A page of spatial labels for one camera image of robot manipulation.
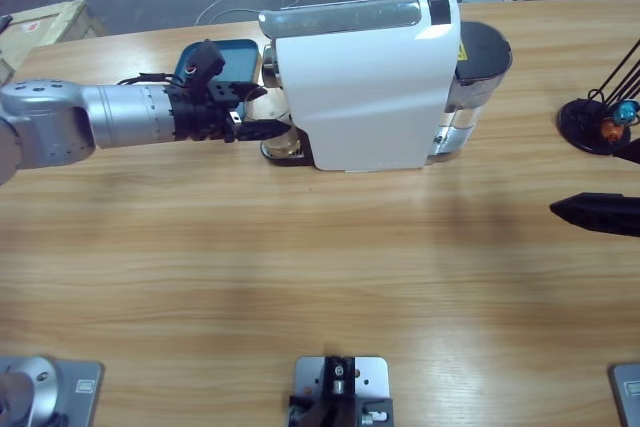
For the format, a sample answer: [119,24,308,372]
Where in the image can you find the wooden crate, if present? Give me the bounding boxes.
[0,0,109,88]

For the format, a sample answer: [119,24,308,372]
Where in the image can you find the blue plastic tray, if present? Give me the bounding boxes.
[173,38,262,124]

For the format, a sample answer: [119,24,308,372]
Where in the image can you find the blue coffee capsule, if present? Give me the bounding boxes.
[613,100,640,125]

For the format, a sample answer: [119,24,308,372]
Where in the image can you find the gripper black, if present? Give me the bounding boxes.
[166,79,293,145]

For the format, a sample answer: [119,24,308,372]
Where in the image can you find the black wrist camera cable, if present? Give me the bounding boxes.
[116,70,201,91]

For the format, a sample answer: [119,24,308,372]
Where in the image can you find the orange coffee capsule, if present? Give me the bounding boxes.
[601,117,624,141]

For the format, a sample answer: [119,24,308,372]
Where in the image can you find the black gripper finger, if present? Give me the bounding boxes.
[610,137,640,165]
[548,191,640,239]

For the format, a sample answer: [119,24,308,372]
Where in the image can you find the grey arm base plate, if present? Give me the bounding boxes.
[0,355,106,427]
[607,363,640,427]

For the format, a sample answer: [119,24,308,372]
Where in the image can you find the black capsule holder with rods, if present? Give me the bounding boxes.
[556,37,640,155]

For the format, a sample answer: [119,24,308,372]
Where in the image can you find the clear drinking glass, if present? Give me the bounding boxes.
[243,88,302,157]

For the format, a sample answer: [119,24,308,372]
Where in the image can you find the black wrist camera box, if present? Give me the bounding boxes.
[181,38,227,94]

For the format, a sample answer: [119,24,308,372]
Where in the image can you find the white capsule coffee machine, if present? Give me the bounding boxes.
[258,0,462,174]

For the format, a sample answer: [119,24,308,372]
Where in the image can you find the clear water tank dark lid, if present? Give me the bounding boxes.
[439,20,514,161]

